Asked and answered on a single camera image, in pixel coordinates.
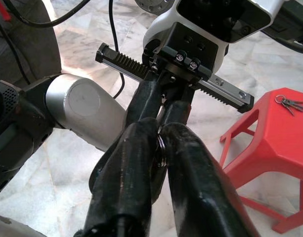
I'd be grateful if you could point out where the silver robot leg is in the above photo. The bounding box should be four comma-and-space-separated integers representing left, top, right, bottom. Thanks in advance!
0, 73, 129, 199

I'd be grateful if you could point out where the red plastic stool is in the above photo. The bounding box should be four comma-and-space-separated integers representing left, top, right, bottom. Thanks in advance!
219, 87, 303, 234

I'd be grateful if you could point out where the black left camera cable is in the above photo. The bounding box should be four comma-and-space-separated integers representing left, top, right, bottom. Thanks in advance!
261, 0, 303, 54

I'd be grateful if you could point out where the dark grey robot body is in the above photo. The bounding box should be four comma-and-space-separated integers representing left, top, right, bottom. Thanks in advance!
0, 0, 62, 86

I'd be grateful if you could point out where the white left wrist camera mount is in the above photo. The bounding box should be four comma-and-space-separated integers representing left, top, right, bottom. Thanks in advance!
143, 0, 285, 75

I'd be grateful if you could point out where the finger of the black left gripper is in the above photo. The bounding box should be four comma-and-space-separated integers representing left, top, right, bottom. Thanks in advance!
128, 77, 165, 127
162, 85, 193, 126

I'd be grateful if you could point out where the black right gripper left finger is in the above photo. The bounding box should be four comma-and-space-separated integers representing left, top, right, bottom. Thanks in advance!
83, 117, 159, 237

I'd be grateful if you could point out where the metal key bunch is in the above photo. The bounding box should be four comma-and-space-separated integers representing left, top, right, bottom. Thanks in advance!
274, 94, 303, 117
153, 95, 170, 171

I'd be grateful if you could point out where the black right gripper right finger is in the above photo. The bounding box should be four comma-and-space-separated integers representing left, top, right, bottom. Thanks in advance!
162, 122, 262, 237

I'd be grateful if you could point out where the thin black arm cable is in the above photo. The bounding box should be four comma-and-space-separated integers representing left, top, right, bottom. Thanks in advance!
7, 0, 98, 28
108, 0, 126, 99

